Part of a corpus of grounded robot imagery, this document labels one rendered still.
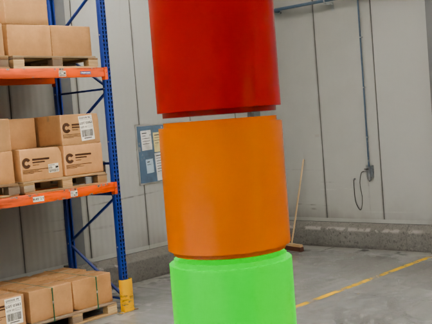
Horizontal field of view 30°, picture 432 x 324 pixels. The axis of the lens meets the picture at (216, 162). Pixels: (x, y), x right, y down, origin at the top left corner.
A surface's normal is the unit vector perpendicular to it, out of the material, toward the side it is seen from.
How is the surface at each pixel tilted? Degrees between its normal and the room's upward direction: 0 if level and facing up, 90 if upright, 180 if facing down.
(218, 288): 90
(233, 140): 90
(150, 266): 90
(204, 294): 90
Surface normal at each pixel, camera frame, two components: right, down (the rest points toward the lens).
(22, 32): 0.71, -0.06
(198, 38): -0.18, 0.07
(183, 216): -0.65, 0.09
